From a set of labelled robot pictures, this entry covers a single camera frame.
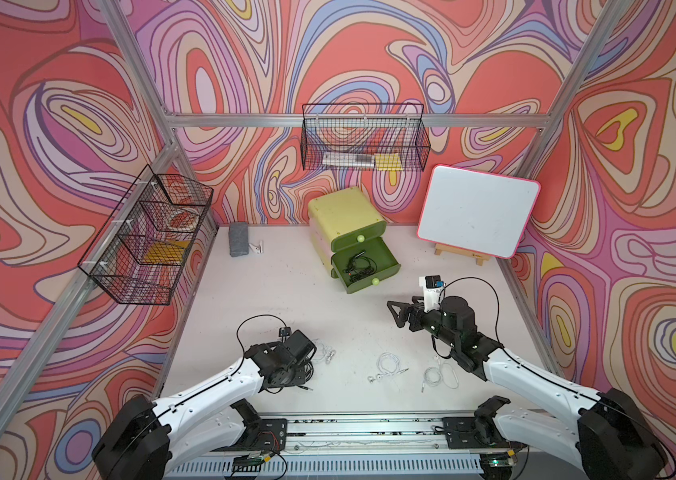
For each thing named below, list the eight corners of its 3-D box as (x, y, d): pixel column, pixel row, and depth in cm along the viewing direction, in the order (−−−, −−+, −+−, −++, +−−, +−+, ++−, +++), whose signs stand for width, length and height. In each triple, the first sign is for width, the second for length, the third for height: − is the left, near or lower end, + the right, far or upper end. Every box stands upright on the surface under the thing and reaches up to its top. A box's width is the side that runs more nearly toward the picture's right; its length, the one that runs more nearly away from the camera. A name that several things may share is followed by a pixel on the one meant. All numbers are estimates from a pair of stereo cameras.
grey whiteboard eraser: (230, 257, 112) (228, 252, 110) (230, 228, 122) (228, 223, 120) (250, 254, 113) (248, 249, 111) (248, 225, 123) (246, 220, 121)
